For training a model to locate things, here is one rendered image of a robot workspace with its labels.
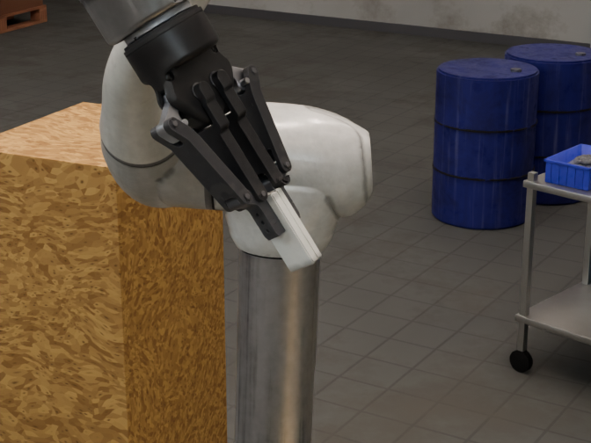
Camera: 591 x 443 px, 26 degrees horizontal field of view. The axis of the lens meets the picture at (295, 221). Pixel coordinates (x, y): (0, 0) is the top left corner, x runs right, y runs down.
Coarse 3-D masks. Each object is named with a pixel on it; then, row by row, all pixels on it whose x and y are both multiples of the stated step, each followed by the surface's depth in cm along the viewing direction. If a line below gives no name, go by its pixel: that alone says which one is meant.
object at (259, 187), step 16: (208, 96) 105; (208, 112) 105; (208, 128) 106; (224, 128) 106; (208, 144) 107; (224, 144) 106; (224, 160) 106; (240, 160) 106; (240, 176) 106; (256, 176) 107; (256, 192) 106
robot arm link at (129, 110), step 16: (192, 0) 125; (208, 0) 127; (112, 64) 133; (128, 64) 131; (112, 80) 134; (128, 80) 133; (112, 96) 136; (128, 96) 135; (144, 96) 135; (112, 112) 139; (128, 112) 137; (144, 112) 138; (160, 112) 140; (112, 128) 142; (128, 128) 140; (144, 128) 141; (112, 144) 145; (128, 144) 143; (144, 144) 143; (160, 144) 145; (128, 160) 146; (144, 160) 146; (160, 160) 147
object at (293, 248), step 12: (276, 204) 107; (288, 216) 108; (288, 228) 108; (276, 240) 109; (288, 240) 108; (300, 240) 108; (288, 252) 109; (300, 252) 108; (312, 252) 108; (288, 264) 110; (300, 264) 109; (312, 264) 108
